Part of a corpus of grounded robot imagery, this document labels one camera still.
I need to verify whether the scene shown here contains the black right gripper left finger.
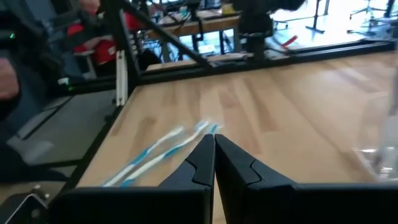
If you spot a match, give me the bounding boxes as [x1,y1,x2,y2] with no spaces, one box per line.
[158,134,216,224]

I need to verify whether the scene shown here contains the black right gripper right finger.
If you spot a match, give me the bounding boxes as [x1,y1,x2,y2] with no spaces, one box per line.
[215,134,296,224]

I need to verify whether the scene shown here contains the blue white toothbrush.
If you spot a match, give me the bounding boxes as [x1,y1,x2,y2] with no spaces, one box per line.
[119,119,210,189]
[208,123,223,136]
[101,125,185,188]

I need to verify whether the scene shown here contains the white strip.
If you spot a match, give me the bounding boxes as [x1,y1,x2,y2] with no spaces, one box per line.
[115,49,129,107]

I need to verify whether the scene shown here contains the clear acrylic organizer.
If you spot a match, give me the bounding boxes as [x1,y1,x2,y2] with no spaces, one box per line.
[354,55,398,184]

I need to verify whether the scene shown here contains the red bar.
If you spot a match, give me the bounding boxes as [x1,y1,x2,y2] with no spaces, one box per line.
[281,34,299,49]

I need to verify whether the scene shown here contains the wooden background desk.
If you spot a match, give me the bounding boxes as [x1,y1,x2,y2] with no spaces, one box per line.
[145,11,243,63]

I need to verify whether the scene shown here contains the red chair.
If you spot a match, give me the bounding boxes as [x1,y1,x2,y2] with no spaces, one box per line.
[67,12,146,78]

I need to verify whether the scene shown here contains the black chair base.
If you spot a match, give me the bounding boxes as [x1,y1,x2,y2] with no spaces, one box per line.
[304,0,330,34]

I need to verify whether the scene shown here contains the person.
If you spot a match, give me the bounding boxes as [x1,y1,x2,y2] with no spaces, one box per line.
[0,0,66,124]

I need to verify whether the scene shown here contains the grey metal bracket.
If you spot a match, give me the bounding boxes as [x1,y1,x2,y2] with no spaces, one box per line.
[0,185,50,224]

